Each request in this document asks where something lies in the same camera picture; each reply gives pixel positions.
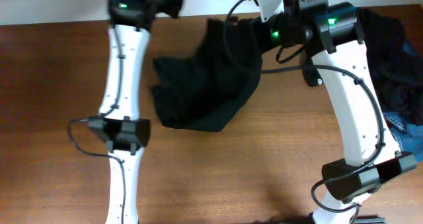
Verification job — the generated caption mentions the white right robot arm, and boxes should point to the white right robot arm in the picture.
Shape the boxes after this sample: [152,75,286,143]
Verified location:
[255,0,417,223]

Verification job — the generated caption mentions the black metal rail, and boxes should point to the black metal rail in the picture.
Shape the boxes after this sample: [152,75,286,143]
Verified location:
[354,216,387,224]

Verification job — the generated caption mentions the black garment pile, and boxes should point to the black garment pile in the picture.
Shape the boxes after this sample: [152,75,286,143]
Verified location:
[358,9,422,126]

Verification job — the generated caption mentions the black pants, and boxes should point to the black pants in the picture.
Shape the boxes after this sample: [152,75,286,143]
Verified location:
[151,19,262,132]

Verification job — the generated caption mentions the blue denim jeans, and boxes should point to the blue denim jeans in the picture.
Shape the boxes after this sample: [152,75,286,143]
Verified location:
[383,112,422,163]

